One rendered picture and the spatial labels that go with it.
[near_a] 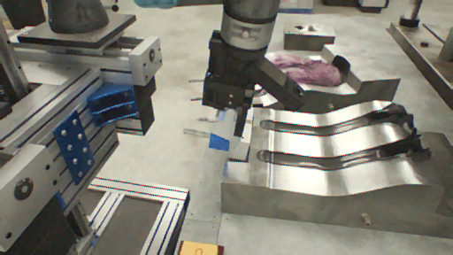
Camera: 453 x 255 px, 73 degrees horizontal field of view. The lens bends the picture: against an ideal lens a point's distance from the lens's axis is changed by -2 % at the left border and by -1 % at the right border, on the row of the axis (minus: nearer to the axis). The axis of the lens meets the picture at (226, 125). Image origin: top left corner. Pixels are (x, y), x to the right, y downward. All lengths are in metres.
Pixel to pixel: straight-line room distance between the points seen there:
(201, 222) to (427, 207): 0.41
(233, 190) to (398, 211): 0.30
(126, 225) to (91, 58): 0.76
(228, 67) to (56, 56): 0.59
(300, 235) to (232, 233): 0.13
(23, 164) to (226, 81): 0.33
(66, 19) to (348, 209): 0.77
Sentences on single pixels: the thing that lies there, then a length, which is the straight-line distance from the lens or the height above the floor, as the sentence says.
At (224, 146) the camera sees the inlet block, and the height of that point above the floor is 0.92.
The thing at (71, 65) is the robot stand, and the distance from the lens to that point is 0.94.
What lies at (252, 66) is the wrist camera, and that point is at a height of 1.11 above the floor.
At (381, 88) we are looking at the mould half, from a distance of 0.97.
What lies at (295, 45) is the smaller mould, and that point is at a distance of 1.34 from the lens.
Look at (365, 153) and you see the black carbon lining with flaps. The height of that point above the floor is 0.91.
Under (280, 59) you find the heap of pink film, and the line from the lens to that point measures 0.98.
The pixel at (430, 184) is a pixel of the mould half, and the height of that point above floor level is 0.93.
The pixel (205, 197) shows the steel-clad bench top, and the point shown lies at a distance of 0.67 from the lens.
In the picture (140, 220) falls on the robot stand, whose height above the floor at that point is 0.21.
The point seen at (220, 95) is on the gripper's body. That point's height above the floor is 1.05.
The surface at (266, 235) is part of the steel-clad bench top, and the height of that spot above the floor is 0.80.
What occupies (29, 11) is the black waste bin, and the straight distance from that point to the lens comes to 4.53.
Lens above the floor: 1.31
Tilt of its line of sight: 37 degrees down
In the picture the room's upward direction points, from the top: straight up
